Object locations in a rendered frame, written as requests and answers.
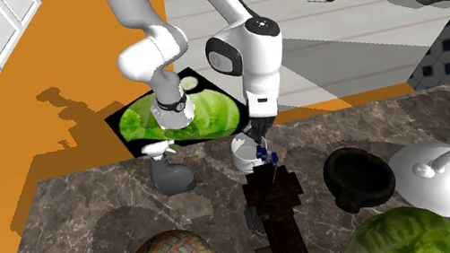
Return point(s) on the robot stand with green pattern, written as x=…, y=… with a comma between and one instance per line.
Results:
x=214, y=114

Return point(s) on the black bowl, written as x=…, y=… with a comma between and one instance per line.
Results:
x=358, y=180

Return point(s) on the dark brown cross-shaped block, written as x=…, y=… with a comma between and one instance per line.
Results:
x=278, y=207

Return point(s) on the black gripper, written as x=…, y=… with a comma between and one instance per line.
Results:
x=259, y=128

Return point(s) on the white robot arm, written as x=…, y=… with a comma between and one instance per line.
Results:
x=256, y=64

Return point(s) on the blue and tan stick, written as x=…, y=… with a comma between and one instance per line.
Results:
x=274, y=158

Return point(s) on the grey spray bottle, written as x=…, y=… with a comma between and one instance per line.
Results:
x=172, y=178

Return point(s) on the green cabbage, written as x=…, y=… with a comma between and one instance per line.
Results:
x=404, y=238

